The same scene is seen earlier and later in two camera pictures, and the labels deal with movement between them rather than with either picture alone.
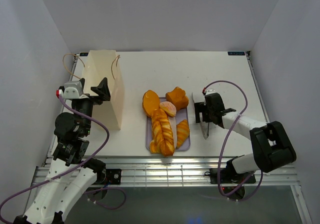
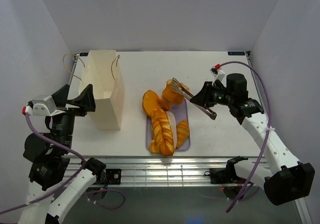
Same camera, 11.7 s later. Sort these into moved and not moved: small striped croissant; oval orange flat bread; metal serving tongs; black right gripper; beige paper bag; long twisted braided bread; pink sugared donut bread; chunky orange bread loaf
Moved: metal serving tongs; pink sugared donut bread; black right gripper; chunky orange bread loaf
Not moved: oval orange flat bread; small striped croissant; beige paper bag; long twisted braided bread
